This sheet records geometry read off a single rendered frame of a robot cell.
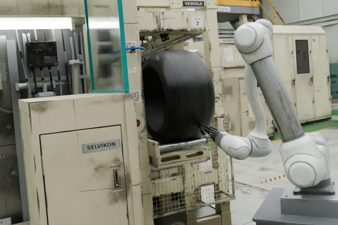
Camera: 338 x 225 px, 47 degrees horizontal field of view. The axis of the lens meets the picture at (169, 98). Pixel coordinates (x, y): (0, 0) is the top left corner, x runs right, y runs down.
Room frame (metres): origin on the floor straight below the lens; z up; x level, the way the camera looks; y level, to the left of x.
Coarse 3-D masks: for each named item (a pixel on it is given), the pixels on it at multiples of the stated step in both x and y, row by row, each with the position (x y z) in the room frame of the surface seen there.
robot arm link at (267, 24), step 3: (258, 21) 1.84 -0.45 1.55; (261, 21) 1.83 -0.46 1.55; (264, 21) 1.83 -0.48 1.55; (267, 21) 1.83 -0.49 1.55; (261, 24) 1.83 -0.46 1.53; (264, 24) 1.82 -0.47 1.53; (267, 24) 1.82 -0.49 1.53; (270, 24) 1.83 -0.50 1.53; (267, 27) 1.82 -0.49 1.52; (270, 27) 1.83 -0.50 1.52; (270, 30) 1.83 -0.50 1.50; (270, 33) 1.80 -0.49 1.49; (270, 36) 1.79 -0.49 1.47
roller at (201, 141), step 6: (198, 138) 2.41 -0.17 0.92; (204, 138) 2.41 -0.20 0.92; (162, 144) 2.29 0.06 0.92; (168, 144) 2.30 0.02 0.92; (174, 144) 2.31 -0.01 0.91; (180, 144) 2.33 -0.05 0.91; (186, 144) 2.34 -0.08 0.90; (192, 144) 2.36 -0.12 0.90; (198, 144) 2.38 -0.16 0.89; (204, 144) 2.41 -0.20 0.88; (162, 150) 2.28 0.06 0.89; (168, 150) 2.31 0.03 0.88
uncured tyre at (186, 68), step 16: (144, 64) 2.51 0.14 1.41; (160, 64) 2.29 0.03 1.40; (176, 64) 2.26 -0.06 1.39; (192, 64) 2.30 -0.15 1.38; (144, 80) 2.67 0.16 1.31; (160, 80) 2.74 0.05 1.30; (176, 80) 2.21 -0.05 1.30; (192, 80) 2.24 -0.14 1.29; (208, 80) 2.28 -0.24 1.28; (144, 96) 2.70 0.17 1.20; (160, 96) 2.76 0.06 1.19; (176, 96) 2.19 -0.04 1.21; (192, 96) 2.21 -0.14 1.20; (208, 96) 2.26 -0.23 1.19; (160, 112) 2.73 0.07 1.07; (176, 112) 2.20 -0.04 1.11; (192, 112) 2.23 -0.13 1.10; (208, 112) 2.28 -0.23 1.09; (160, 128) 2.33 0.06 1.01; (176, 128) 2.24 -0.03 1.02; (192, 128) 2.28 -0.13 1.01
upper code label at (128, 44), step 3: (126, 42) 2.29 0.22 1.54; (129, 42) 2.29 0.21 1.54; (132, 42) 2.30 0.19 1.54; (135, 42) 2.31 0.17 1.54; (126, 45) 2.28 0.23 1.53; (129, 45) 2.29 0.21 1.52; (132, 45) 2.30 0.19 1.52; (135, 45) 2.31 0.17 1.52; (126, 51) 2.28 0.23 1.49; (129, 51) 2.29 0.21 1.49; (132, 51) 2.30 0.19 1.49; (135, 51) 2.31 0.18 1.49
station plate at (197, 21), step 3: (192, 18) 2.77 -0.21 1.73; (195, 18) 2.78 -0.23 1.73; (198, 18) 2.79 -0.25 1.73; (201, 18) 2.80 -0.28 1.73; (192, 21) 2.77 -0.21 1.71; (195, 21) 2.78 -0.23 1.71; (198, 21) 2.79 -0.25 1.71; (201, 21) 2.80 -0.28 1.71; (192, 24) 2.77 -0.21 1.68; (195, 24) 2.78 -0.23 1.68; (198, 24) 2.79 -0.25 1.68; (201, 24) 2.80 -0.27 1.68; (195, 27) 2.78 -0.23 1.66; (198, 27) 2.79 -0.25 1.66; (201, 27) 2.80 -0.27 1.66
